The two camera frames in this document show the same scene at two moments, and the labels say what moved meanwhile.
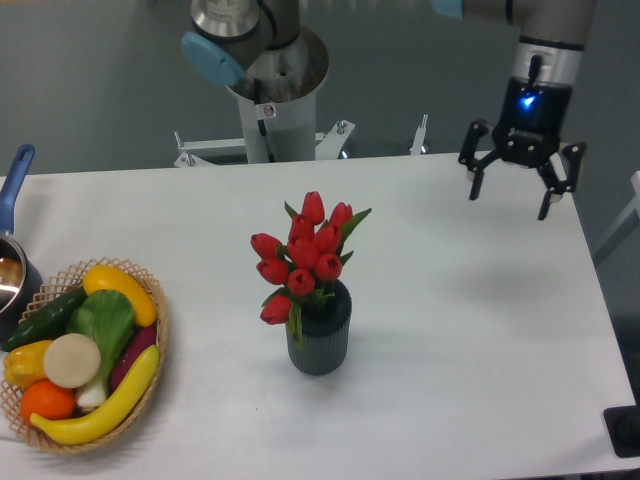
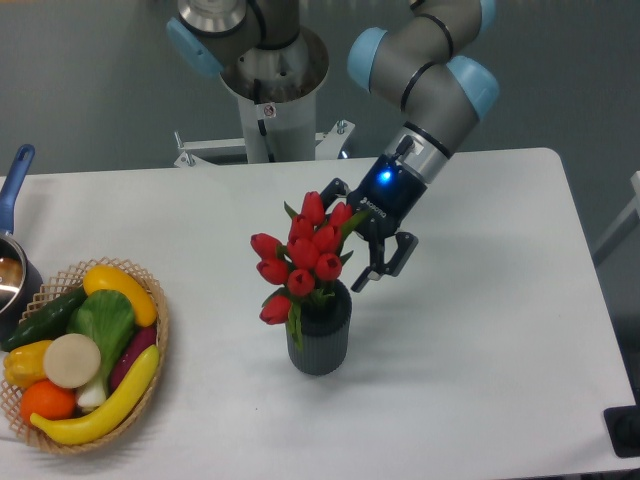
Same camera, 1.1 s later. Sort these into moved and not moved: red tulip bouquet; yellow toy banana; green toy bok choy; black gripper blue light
Moved: black gripper blue light
Not moved: yellow toy banana; red tulip bouquet; green toy bok choy
